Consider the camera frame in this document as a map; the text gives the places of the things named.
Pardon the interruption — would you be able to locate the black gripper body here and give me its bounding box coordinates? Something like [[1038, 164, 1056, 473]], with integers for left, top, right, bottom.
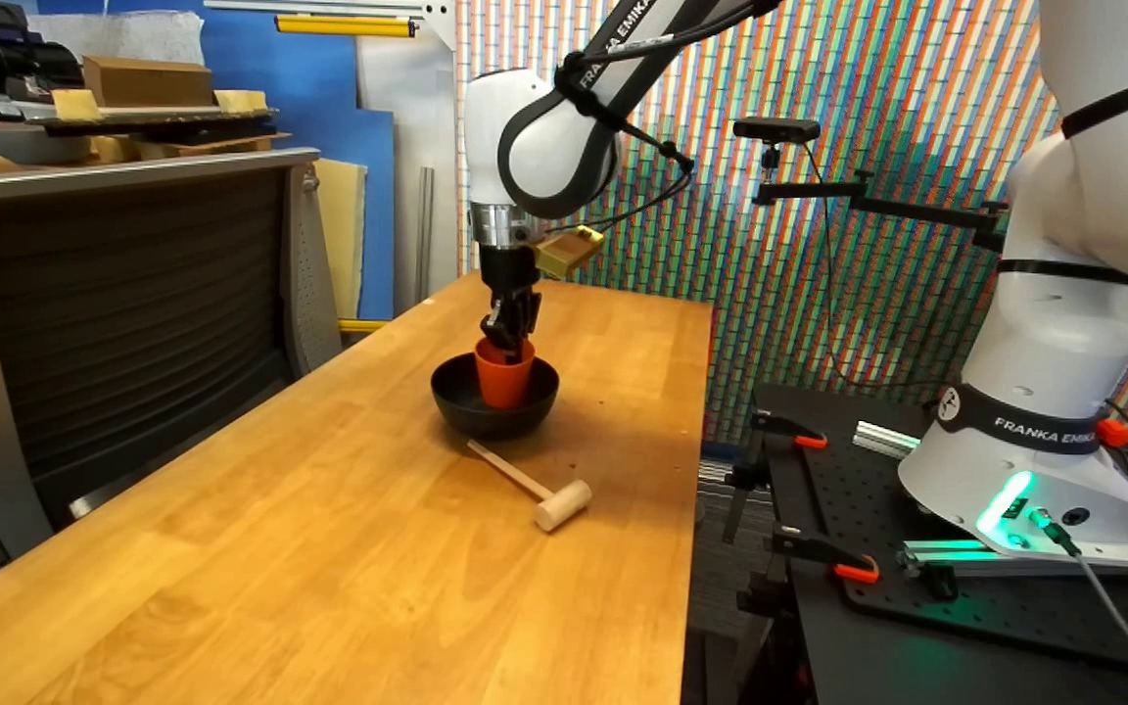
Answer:
[[474, 238, 544, 334]]

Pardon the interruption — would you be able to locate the orange plastic cup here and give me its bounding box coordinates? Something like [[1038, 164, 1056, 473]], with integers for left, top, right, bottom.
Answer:
[[470, 334, 540, 416]]

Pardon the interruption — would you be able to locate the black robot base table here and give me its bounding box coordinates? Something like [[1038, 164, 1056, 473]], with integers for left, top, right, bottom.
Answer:
[[740, 379, 1128, 705]]

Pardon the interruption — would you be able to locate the black bowl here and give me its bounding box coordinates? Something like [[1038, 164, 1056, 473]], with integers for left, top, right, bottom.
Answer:
[[428, 347, 564, 443]]

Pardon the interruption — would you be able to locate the gray metal pole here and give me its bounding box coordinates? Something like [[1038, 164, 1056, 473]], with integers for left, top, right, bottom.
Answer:
[[414, 164, 441, 311]]

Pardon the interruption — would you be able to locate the cream foam board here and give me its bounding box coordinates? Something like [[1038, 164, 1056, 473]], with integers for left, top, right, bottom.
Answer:
[[315, 156, 372, 326]]

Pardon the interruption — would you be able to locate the wooden mallet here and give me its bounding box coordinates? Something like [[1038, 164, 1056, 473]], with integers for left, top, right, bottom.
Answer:
[[463, 434, 598, 536]]

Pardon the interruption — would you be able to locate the white panel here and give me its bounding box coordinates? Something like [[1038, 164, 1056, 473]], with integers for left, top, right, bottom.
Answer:
[[352, 0, 470, 315]]

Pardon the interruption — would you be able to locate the yellow level bar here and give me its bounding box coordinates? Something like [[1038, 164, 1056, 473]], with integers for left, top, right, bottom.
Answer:
[[269, 8, 419, 41]]

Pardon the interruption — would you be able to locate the yellow foam slab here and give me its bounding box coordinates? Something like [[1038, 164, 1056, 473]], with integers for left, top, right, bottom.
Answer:
[[48, 86, 273, 129]]

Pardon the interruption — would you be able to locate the gray desk with black panel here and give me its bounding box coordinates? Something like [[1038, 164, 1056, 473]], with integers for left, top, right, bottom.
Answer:
[[0, 144, 345, 569]]

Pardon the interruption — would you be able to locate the brown cardboard box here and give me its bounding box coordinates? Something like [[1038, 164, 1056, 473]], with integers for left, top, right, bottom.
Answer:
[[78, 54, 222, 113]]

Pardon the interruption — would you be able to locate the black bag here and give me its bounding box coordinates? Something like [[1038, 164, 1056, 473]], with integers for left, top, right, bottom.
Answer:
[[0, 0, 87, 96]]

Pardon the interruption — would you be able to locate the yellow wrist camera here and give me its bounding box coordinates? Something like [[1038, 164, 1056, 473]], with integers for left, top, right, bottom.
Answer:
[[533, 224, 610, 283]]

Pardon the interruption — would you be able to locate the black orange-handled clamp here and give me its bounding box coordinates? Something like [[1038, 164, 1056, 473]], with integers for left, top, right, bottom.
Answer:
[[740, 404, 834, 458], [773, 520, 885, 586]]

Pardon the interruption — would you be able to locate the black exterior camera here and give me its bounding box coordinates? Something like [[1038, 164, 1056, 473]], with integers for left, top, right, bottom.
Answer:
[[728, 113, 828, 148]]

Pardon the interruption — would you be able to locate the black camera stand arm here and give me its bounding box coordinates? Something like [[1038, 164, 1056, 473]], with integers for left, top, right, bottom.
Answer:
[[747, 136, 1010, 254]]

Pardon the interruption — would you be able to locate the silver mounting rail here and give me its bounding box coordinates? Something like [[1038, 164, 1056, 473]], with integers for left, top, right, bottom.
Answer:
[[897, 527, 1128, 580]]

